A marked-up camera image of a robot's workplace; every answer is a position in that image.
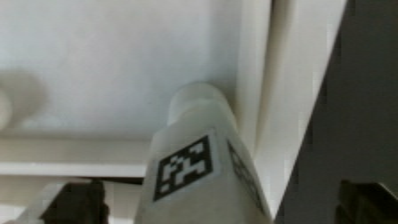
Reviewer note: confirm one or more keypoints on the white square table top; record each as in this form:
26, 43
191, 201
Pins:
100, 55

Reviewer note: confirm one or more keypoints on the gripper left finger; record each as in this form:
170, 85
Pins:
70, 204

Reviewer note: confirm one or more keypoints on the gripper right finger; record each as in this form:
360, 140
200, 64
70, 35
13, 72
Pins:
367, 204

